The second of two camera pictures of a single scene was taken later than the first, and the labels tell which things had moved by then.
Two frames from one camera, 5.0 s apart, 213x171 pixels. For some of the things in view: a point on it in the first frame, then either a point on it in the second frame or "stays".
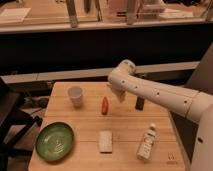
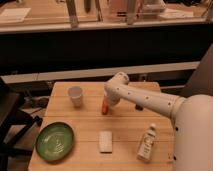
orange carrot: x=105 y=106 stays
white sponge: x=105 y=141 stays
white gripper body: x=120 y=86 -> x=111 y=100
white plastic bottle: x=145 y=150 stays
